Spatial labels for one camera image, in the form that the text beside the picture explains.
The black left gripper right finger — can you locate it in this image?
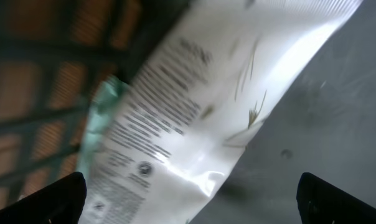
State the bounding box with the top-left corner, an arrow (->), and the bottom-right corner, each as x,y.
296,172 -> 376,224

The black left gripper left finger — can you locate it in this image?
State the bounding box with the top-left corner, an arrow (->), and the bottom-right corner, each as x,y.
0,172 -> 87,224

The grey plastic mesh basket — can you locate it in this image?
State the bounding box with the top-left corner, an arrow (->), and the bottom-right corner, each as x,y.
0,1 -> 376,223

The white cream tube gold cap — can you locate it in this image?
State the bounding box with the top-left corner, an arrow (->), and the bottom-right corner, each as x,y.
80,0 -> 360,224

